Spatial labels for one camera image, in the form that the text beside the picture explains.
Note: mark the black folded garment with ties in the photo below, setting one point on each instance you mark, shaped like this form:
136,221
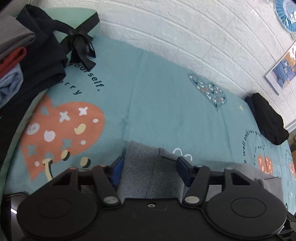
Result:
56,44

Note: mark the black folded garment right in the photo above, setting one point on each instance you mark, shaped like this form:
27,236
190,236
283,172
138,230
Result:
269,122

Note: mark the red folded garment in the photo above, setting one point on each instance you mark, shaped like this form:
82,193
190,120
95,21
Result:
10,61

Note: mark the blue paper fan decoration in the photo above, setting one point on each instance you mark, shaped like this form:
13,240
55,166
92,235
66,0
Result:
286,11

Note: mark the grey fleece pants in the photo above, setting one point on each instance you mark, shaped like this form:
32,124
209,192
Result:
151,173

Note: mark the blue denim folded garment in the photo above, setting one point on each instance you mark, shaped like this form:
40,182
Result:
10,84

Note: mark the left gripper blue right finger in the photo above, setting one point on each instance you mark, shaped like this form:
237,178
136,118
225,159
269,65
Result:
196,178

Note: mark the bedding poster on wall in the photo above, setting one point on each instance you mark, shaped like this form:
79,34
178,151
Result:
283,73

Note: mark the black smartphone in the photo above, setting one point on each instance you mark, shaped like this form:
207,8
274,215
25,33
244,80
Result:
10,228

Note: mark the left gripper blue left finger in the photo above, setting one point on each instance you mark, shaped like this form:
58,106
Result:
106,181

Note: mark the grey folded garment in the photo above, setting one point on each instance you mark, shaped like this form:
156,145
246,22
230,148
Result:
14,35

